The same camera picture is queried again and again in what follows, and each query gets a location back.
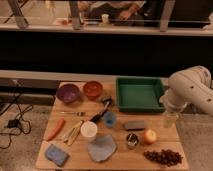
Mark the grey rectangular sponge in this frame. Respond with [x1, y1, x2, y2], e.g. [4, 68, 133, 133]
[123, 121, 146, 131]

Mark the orange carrot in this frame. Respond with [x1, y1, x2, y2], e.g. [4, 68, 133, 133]
[46, 118, 65, 141]

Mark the white plastic cup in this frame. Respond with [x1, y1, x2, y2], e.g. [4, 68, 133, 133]
[80, 121, 98, 142]

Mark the bunch of dark grapes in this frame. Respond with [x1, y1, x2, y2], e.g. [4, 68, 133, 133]
[143, 149, 183, 167]

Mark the purple bowl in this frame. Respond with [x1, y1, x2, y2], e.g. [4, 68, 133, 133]
[56, 84, 80, 103]

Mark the metal fork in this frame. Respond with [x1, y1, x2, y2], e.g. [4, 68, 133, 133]
[59, 111, 85, 116]

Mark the black power adapter with cables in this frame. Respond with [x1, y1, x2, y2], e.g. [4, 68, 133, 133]
[0, 83, 34, 150]

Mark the blue sponge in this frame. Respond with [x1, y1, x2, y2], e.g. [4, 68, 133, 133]
[45, 144, 69, 167]

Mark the person behind window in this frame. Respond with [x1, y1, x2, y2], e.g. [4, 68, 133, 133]
[78, 0, 145, 20]

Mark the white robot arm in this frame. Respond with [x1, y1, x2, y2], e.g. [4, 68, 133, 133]
[160, 66, 213, 128]

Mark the red bowl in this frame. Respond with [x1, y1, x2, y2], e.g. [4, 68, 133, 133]
[83, 81, 103, 100]

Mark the red yellow apple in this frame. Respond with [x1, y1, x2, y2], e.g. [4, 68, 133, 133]
[143, 129, 157, 144]

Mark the wooden board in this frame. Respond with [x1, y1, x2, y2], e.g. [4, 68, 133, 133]
[35, 81, 190, 171]

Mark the green plastic tray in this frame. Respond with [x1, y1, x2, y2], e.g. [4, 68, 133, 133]
[116, 77, 165, 113]

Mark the blue plastic cup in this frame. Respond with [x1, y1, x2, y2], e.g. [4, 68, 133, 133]
[102, 111, 116, 128]

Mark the blue grey cloth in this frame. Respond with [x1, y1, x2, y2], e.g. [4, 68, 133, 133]
[87, 135, 117, 162]

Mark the yellow corn cob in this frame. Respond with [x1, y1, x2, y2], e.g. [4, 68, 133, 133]
[61, 120, 83, 146]

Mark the small metal cup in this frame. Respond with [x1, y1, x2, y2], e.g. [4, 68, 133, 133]
[126, 133, 139, 149]

